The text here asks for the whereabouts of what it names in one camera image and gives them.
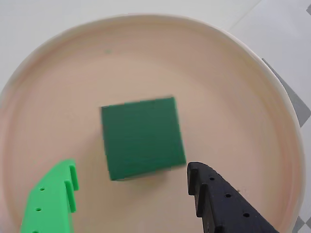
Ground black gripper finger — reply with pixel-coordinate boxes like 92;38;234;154
186;161;280;233

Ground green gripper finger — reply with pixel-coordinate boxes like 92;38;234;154
20;158;79;233

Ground dark green dice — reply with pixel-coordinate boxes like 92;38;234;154
101;96;187;182

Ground beige round plate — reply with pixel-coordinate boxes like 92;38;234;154
0;12;306;233

